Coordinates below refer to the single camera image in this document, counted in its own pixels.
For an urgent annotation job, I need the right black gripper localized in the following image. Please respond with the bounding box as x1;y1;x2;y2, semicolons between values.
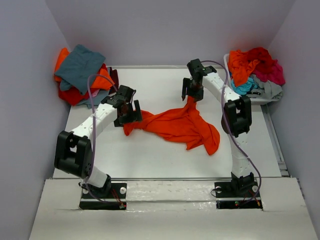
181;77;204;103

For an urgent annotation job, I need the orange t shirt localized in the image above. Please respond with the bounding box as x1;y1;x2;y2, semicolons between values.
123;96;221;156
54;47;112;90

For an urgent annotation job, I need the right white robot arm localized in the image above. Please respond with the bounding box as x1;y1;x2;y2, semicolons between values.
181;58;259;199

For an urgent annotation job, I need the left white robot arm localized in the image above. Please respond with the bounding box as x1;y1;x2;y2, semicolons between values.
54;85;142;199

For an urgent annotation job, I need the grey-blue bottom t shirt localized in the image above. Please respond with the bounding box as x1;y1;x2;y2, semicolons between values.
76;90;109;109

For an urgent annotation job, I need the pink folded t shirt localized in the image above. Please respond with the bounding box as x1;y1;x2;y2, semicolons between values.
90;89;100;98

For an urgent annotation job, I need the dark maroon t shirt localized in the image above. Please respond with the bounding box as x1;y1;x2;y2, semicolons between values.
107;67;119;89

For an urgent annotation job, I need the orange folded t shirt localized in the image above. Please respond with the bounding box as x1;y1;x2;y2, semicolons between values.
54;47;112;90

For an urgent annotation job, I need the cyan crumpled t shirt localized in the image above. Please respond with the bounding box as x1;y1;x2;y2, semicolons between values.
231;77;258;96

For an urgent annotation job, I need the red folded t shirt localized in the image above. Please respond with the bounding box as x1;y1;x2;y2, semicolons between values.
58;87;89;106

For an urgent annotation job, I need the white laundry basket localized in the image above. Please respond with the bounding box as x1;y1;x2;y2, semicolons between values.
223;53;279;105

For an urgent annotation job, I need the teal folded t shirt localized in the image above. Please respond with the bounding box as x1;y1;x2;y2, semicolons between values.
54;44;106;95

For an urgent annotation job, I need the grey crumpled t shirt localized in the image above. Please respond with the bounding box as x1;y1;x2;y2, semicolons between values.
250;74;283;100

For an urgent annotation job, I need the red crumpled t shirt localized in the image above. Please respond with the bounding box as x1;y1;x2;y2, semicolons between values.
247;47;276;74

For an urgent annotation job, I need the magenta crumpled t shirt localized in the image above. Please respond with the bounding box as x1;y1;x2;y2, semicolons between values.
253;62;286;86

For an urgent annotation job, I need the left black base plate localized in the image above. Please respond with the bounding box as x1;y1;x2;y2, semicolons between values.
78;181;127;211

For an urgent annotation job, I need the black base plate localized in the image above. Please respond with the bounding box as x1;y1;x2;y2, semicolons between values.
210;181;263;210
78;181;127;211

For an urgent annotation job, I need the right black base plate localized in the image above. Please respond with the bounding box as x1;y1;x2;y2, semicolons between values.
210;181;263;210

